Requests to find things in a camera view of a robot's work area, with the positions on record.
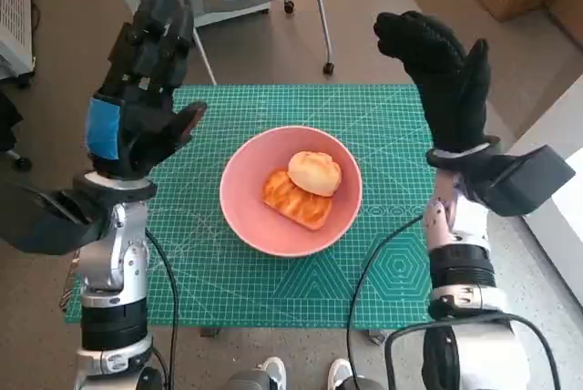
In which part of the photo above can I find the looped black right arm cable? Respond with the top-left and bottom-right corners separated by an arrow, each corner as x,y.
385,312 -> 561,390

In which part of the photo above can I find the pink bowl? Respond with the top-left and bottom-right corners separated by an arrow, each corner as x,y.
219,125 -> 364,258

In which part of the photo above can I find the black chair base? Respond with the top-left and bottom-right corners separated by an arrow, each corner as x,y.
0,87 -> 34,172

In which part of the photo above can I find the white side table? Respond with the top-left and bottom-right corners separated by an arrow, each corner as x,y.
496,75 -> 583,309

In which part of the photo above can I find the rectangular striped bread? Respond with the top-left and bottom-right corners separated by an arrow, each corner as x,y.
261,169 -> 333,231

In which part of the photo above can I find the grey robot left knee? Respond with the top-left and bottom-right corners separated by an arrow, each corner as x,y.
225,371 -> 274,390

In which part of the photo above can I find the green cutting mat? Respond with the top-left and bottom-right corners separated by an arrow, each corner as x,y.
63,84 -> 438,330

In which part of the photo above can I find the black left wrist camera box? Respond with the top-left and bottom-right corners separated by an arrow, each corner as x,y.
0,180 -> 108,255

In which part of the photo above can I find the dark robot right knee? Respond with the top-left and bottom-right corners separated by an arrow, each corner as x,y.
339,375 -> 379,390

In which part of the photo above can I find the round bread bun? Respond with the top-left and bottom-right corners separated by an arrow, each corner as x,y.
286,150 -> 343,198

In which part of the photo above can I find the long black right arm cable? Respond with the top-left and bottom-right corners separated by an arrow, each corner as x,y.
345,214 -> 427,390

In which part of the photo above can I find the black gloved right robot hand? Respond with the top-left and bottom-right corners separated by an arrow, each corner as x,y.
373,10 -> 493,154

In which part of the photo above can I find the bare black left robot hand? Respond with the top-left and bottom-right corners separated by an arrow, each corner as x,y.
85,0 -> 209,180

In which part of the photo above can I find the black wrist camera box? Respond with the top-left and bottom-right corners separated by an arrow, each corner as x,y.
0,180 -> 108,255
482,143 -> 576,217

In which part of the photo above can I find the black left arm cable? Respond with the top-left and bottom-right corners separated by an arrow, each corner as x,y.
145,228 -> 181,390

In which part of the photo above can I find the white shoe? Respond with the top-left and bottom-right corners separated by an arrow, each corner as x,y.
257,356 -> 288,390
327,357 -> 356,390

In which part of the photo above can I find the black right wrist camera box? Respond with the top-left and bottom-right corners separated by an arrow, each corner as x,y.
482,143 -> 576,217

